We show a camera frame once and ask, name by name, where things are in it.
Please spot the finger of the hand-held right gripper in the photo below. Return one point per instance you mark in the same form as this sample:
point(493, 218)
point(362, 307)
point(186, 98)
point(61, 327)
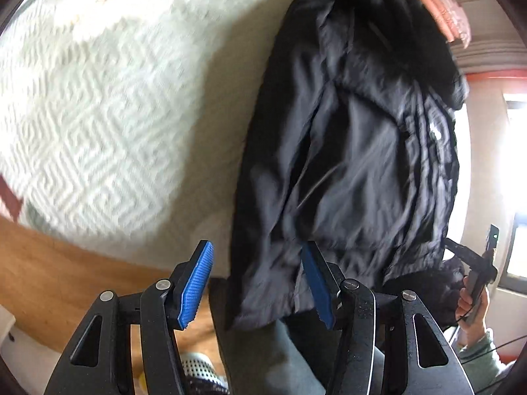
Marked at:
point(467, 255)

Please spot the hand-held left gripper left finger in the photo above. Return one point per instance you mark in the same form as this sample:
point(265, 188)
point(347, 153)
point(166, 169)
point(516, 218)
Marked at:
point(195, 284)

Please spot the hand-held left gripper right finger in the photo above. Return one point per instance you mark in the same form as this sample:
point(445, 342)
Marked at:
point(319, 284)

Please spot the black hooded jacket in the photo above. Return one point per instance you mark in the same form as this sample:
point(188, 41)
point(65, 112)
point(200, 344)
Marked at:
point(350, 152)

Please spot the person's right forearm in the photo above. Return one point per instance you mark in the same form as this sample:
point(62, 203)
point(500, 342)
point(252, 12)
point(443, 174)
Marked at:
point(483, 362)

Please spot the person's right hand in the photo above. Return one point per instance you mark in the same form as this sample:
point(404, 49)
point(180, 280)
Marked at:
point(473, 329)

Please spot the white perforated basket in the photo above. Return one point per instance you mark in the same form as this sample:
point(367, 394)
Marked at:
point(201, 372)

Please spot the person's legs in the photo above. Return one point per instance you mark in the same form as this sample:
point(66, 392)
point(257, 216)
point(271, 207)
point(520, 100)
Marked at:
point(263, 358)

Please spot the window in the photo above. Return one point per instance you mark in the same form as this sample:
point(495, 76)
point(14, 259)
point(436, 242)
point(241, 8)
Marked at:
point(516, 173)

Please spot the white low cabinet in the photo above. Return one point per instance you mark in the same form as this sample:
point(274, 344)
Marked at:
point(6, 323)

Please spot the floral quilted bedspread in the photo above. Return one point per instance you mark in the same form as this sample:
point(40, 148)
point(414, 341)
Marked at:
point(103, 111)

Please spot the beige and orange curtain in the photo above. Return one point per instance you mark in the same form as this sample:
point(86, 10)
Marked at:
point(488, 59)

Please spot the salmon folded quilt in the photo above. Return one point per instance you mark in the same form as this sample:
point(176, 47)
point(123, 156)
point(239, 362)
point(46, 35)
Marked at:
point(440, 4)

